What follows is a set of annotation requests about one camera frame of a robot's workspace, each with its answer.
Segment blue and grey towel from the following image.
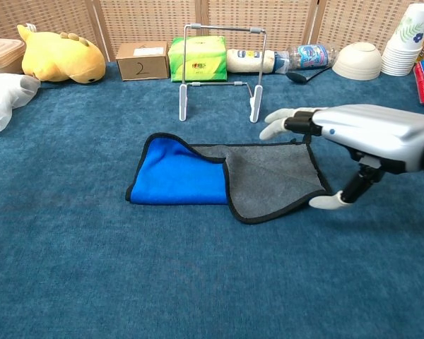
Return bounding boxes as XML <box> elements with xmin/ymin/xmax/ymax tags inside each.
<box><xmin>125</xmin><ymin>132</ymin><xmax>335</xmax><ymax>225</ymax></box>

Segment beige upturned bowl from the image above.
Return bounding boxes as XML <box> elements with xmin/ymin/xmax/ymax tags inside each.
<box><xmin>331</xmin><ymin>41</ymin><xmax>382</xmax><ymax>81</ymax></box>

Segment beige lidded food container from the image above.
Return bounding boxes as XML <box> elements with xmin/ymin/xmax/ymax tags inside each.
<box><xmin>0</xmin><ymin>37</ymin><xmax>26</xmax><ymax>75</ymax></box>

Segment yellow plush dinosaur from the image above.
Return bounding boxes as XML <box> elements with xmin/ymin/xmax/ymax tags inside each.
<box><xmin>16</xmin><ymin>23</ymin><xmax>107</xmax><ymax>85</ymax></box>

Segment stack of white paper cups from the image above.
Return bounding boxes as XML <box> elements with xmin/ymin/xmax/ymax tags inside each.
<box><xmin>380</xmin><ymin>3</ymin><xmax>424</xmax><ymax>77</ymax></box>

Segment metal wire stand white feet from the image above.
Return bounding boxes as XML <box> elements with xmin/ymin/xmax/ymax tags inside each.
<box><xmin>178</xmin><ymin>23</ymin><xmax>269</xmax><ymax>124</ymax></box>

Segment clear plastic water bottle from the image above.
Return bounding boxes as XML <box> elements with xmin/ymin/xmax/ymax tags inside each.
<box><xmin>273</xmin><ymin>43</ymin><xmax>339</xmax><ymax>75</ymax></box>

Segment green tissue pack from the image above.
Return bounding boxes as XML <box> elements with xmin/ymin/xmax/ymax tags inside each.
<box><xmin>167</xmin><ymin>35</ymin><xmax>228</xmax><ymax>83</ymax></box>

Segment blue carpet table cover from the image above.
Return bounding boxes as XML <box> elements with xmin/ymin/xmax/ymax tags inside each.
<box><xmin>0</xmin><ymin>60</ymin><xmax>424</xmax><ymax>339</ymax></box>

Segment white plastic bag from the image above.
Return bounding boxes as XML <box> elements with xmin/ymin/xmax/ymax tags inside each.
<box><xmin>0</xmin><ymin>73</ymin><xmax>42</xmax><ymax>135</ymax></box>

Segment cream mayonnaise bottle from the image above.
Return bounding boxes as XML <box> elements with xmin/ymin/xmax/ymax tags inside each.
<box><xmin>226</xmin><ymin>48</ymin><xmax>280</xmax><ymax>74</ymax></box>

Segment woven folding screen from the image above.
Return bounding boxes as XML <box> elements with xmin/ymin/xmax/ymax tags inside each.
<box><xmin>0</xmin><ymin>0</ymin><xmax>424</xmax><ymax>64</ymax></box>

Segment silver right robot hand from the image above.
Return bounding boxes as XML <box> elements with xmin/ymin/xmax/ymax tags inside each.
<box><xmin>259</xmin><ymin>103</ymin><xmax>424</xmax><ymax>211</ymax></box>

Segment dark spoon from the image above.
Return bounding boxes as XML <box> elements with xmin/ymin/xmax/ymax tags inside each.
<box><xmin>285</xmin><ymin>66</ymin><xmax>333</xmax><ymax>85</ymax></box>

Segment small cardboard box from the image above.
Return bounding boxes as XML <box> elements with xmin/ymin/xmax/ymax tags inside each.
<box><xmin>115</xmin><ymin>41</ymin><xmax>170</xmax><ymax>82</ymax></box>

